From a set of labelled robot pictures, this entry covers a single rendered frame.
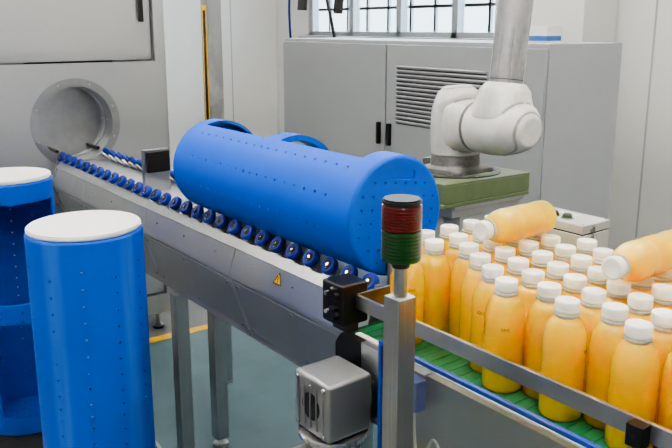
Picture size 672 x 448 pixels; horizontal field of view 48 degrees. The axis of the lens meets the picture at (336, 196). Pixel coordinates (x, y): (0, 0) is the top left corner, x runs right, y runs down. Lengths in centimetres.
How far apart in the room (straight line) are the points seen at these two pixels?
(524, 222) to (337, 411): 52
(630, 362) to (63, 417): 138
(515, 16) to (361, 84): 213
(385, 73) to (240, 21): 342
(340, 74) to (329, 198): 278
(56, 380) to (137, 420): 23
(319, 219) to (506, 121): 70
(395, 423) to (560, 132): 234
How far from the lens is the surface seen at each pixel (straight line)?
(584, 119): 357
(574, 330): 125
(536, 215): 157
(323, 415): 149
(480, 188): 231
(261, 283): 202
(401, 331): 121
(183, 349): 272
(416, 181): 176
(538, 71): 336
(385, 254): 118
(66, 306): 192
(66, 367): 199
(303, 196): 178
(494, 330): 133
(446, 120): 235
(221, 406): 289
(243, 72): 738
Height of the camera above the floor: 152
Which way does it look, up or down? 13 degrees down
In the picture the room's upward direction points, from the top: straight up
